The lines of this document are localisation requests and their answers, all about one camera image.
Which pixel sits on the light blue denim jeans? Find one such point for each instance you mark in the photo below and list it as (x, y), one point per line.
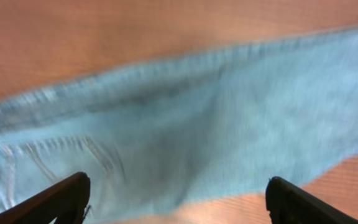
(155, 135)

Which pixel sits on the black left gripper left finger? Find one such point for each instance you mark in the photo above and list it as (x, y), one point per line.
(62, 203)

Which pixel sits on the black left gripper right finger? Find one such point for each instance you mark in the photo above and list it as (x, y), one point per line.
(289, 204)

